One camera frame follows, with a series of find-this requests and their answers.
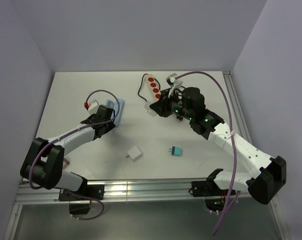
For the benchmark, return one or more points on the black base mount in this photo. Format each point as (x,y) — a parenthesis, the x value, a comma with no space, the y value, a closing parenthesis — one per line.
(208,188)
(80,202)

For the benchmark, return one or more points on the aluminium rail frame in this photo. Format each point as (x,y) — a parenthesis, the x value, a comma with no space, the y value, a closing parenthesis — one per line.
(236,100)
(115,191)

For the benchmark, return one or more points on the beige red power strip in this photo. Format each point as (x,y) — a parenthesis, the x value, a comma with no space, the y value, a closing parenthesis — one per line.
(153,86)

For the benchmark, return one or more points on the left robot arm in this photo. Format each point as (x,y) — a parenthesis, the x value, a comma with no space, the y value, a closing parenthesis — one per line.
(43,164)

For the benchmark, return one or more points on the teal plug adapter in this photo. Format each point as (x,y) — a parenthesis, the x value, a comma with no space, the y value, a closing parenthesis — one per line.
(175,151)

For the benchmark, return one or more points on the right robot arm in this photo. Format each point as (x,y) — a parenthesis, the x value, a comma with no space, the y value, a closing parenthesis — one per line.
(265,175)

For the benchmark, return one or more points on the pink plug adapter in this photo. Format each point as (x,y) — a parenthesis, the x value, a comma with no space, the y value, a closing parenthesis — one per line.
(66,162)

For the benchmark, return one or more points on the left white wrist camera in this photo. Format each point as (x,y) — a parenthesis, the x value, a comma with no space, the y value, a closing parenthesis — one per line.
(91,107)

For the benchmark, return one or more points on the white square charger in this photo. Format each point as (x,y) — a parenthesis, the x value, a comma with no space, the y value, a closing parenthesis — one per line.
(134,153)

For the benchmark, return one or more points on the small white plug adapter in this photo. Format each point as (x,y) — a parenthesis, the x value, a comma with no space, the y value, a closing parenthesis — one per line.
(149,110)

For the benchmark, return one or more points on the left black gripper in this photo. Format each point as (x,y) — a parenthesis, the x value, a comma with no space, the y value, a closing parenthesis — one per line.
(110,127)

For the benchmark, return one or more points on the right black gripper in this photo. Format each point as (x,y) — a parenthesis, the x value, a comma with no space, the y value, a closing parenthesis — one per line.
(161,107)

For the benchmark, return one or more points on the aluminium right rail frame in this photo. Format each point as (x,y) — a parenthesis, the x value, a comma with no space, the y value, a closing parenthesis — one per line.
(236,100)

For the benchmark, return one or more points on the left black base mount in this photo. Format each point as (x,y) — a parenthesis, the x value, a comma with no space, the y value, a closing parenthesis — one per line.
(80,202)

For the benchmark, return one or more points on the light blue power strip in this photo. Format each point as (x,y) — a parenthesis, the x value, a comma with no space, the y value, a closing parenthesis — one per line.
(118,109)

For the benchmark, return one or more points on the aluminium front rail frame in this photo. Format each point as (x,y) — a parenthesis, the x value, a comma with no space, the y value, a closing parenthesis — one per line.
(115,191)

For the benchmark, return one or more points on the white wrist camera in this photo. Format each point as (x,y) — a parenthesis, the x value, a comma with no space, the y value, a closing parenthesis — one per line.
(91,107)
(174,83)

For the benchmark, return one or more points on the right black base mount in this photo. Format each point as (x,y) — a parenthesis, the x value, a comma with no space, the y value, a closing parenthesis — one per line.
(208,188)

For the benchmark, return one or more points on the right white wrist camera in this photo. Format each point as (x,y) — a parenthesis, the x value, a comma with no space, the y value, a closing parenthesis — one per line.
(174,83)

